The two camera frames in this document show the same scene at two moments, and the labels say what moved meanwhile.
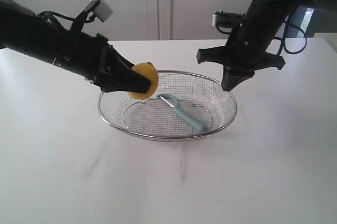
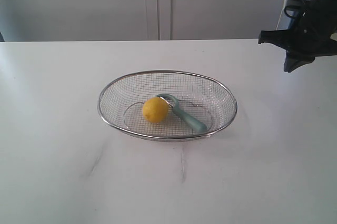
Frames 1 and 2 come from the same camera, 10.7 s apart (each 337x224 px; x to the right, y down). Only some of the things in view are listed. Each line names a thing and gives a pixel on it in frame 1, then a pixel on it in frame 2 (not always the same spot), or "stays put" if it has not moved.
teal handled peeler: (174, 102) stays put
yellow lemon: (148, 71) → (156, 109)
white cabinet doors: (147, 6) stays put
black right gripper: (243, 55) → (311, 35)
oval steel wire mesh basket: (202, 93) stays put
